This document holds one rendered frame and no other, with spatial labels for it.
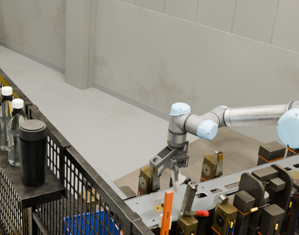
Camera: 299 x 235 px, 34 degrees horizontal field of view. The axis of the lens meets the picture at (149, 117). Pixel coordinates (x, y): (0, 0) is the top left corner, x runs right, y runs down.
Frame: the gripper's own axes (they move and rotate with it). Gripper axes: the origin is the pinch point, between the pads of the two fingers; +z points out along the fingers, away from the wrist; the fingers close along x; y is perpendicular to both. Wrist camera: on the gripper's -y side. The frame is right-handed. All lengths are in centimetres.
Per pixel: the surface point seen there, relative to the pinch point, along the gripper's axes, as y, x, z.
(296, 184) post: 54, -23, 1
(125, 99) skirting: 162, 299, 107
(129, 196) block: -7.6, 15.2, 13.5
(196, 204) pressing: 14.2, -4.9, 11.1
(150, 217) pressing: -8.8, -3.5, 11.4
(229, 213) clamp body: 15.5, -22.9, 4.1
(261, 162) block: 76, 17, 16
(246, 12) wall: 199, 170, -22
